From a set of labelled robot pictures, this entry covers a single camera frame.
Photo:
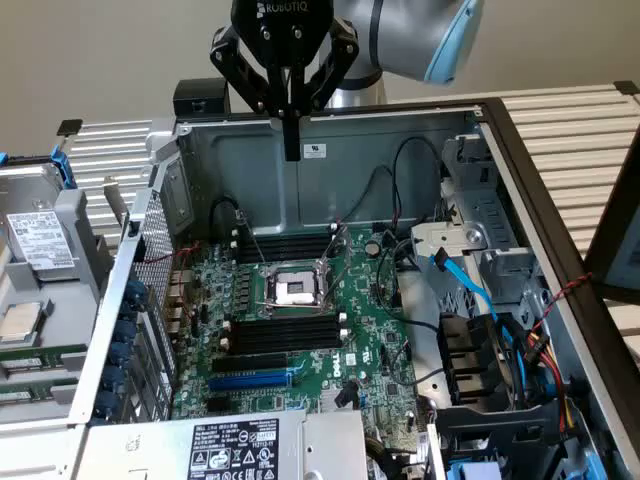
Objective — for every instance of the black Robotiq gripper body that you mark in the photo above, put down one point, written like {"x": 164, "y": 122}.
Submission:
{"x": 282, "y": 30}

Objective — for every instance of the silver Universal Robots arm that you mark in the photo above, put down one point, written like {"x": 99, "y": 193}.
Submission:
{"x": 400, "y": 40}

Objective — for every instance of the black plastic box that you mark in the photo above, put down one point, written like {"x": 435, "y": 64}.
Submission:
{"x": 200, "y": 95}

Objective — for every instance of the open grey PC case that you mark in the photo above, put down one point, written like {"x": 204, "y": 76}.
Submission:
{"x": 360, "y": 140}

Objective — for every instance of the white case sticker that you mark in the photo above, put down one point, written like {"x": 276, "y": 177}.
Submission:
{"x": 313, "y": 151}

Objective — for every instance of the grey case latch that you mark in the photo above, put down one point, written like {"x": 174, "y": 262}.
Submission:
{"x": 160, "y": 142}

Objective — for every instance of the metal socket cover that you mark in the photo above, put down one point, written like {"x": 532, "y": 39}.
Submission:
{"x": 344, "y": 232}

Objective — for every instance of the black table end cap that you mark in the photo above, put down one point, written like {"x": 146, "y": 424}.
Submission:
{"x": 70, "y": 127}
{"x": 626, "y": 87}

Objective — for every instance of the coin cell battery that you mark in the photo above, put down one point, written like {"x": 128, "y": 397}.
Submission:
{"x": 371, "y": 248}

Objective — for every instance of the blue disk caddy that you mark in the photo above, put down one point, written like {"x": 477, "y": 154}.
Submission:
{"x": 62, "y": 170}

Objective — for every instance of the grey metal disk bay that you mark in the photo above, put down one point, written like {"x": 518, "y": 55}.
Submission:
{"x": 487, "y": 200}

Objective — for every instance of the CPU socket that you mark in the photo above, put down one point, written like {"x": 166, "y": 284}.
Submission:
{"x": 292, "y": 290}

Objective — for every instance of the green Dell motherboard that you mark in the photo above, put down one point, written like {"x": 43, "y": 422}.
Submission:
{"x": 360, "y": 300}

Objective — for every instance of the blue card retention knob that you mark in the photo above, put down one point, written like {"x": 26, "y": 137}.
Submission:
{"x": 121, "y": 353}
{"x": 126, "y": 331}
{"x": 135, "y": 291}
{"x": 107, "y": 403}
{"x": 115, "y": 378}

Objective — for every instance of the silver hard disk with label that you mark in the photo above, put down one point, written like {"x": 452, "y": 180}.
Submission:
{"x": 40, "y": 240}

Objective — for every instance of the long black expansion slot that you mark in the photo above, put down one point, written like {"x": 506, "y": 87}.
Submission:
{"x": 250, "y": 362}

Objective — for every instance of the grey parts rack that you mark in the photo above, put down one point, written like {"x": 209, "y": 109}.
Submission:
{"x": 70, "y": 310}

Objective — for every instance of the blue expansion slot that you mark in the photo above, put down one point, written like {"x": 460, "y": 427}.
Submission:
{"x": 250, "y": 381}

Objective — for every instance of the silver chipset heatsink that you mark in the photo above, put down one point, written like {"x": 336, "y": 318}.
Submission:
{"x": 327, "y": 400}

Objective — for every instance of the short black expansion slot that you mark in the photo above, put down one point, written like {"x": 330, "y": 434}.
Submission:
{"x": 220, "y": 405}

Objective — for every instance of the silver CPU chip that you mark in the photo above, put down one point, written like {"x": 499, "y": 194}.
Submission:
{"x": 17, "y": 325}

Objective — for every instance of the dark framed panel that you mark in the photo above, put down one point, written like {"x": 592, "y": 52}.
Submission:
{"x": 615, "y": 290}

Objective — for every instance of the silver power supply with label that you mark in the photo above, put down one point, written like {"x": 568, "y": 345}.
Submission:
{"x": 150, "y": 450}

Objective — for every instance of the black plastic drive carrier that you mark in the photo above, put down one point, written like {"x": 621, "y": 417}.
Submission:
{"x": 500, "y": 430}

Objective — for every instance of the metal card bracket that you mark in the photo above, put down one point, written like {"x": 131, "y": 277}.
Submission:
{"x": 115, "y": 202}

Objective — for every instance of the silver drive bracket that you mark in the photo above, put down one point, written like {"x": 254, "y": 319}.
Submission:
{"x": 450, "y": 235}

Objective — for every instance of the black plastic fan duct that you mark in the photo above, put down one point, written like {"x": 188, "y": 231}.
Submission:
{"x": 470, "y": 350}

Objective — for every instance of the blue plastic drive rail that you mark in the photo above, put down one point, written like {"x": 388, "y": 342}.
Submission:
{"x": 475, "y": 472}

